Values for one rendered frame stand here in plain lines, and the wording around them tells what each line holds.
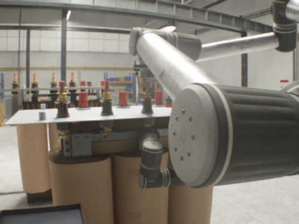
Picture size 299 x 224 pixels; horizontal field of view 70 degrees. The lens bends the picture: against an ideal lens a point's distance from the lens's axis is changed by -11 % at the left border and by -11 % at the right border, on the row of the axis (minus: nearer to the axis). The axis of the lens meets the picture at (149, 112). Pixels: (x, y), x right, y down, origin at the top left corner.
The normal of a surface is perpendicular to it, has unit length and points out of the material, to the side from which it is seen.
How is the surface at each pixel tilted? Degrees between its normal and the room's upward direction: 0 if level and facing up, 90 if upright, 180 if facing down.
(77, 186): 90
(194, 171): 90
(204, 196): 90
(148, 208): 90
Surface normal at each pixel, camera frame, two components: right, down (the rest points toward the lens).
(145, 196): 0.44, 0.09
